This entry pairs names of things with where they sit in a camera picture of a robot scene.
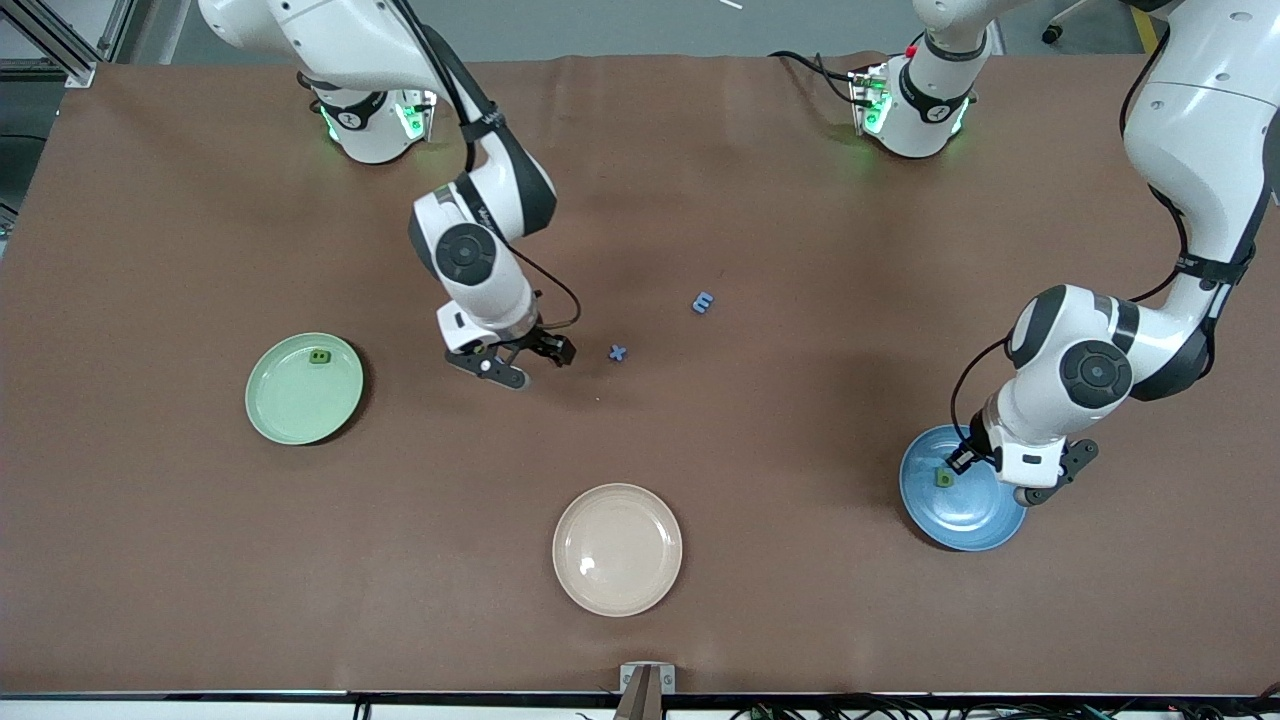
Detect metal table edge bracket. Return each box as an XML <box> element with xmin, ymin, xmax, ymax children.
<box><xmin>619</xmin><ymin>662</ymin><xmax>677</xmax><ymax>720</ymax></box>

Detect brown table cover sheet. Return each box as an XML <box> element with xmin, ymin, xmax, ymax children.
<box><xmin>0</xmin><ymin>52</ymin><xmax>1280</xmax><ymax>698</ymax></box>

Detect green plastic plate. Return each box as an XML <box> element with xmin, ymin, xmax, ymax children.
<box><xmin>244</xmin><ymin>333</ymin><xmax>365</xmax><ymax>447</ymax></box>

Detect beige plastic plate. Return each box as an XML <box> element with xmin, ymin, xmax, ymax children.
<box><xmin>552</xmin><ymin>483</ymin><xmax>684</xmax><ymax>618</ymax></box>

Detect office chair caster leg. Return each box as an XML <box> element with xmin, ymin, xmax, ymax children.
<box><xmin>1040</xmin><ymin>0</ymin><xmax>1101</xmax><ymax>46</ymax></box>

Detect blue plastic plate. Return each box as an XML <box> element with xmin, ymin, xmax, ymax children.
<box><xmin>898</xmin><ymin>424</ymin><xmax>1029</xmax><ymax>553</ymax></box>

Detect aluminium frame profile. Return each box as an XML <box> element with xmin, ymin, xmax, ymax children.
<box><xmin>0</xmin><ymin>0</ymin><xmax>151</xmax><ymax>89</ymax></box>

